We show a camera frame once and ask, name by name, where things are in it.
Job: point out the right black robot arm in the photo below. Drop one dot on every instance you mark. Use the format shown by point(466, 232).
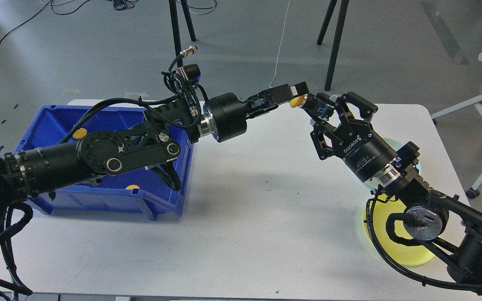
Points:
point(449, 229)

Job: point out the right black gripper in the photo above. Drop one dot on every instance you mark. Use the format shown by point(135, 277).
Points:
point(363, 151)

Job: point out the blue plastic storage bin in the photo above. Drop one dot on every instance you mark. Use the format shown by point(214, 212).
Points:
point(52, 122)

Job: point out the light green plate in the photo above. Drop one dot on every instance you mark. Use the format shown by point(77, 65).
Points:
point(402, 169)

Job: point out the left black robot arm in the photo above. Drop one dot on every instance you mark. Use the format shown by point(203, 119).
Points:
point(108, 153)

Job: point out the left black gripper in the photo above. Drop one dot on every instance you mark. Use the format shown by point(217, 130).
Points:
point(229, 114)

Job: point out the black tripod leg right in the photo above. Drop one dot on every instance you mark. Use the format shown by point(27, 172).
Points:
point(341, 19)

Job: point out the yellow push button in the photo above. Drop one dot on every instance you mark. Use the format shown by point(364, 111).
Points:
point(299, 101)

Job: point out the yellow plate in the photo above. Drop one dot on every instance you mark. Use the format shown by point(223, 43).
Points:
point(404, 255)

